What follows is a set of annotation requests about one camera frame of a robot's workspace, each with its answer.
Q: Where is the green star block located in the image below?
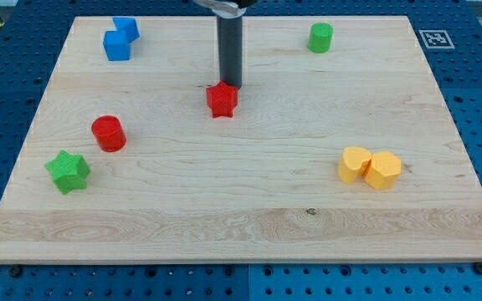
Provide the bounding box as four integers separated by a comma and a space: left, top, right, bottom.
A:
44, 150, 90, 195

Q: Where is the silver metal rod mount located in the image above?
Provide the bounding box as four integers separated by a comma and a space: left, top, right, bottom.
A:
193, 0, 258, 18

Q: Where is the blue angular block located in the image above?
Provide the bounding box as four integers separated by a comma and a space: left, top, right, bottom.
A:
112, 17, 140, 43

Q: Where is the light wooden board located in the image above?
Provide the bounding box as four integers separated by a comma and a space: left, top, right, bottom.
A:
0, 16, 482, 265

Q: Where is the green cylinder block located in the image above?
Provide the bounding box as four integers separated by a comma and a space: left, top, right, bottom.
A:
308, 23, 334, 54

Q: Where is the yellow pentagon block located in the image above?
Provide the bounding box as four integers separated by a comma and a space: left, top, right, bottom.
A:
364, 151, 402, 190

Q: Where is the white fiducial marker tag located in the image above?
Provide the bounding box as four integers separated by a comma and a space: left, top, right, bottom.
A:
419, 29, 455, 49

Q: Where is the yellow heart block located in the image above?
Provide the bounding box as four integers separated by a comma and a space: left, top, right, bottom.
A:
337, 146, 372, 184

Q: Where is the red cylinder block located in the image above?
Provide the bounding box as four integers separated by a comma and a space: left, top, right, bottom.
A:
91, 115, 126, 152

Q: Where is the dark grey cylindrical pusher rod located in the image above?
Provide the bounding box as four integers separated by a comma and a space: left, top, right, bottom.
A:
217, 16, 243, 89

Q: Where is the blue cube block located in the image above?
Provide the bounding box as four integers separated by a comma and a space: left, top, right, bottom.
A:
103, 30, 131, 61

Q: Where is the red star block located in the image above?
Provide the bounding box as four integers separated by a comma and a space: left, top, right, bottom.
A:
206, 81, 238, 118

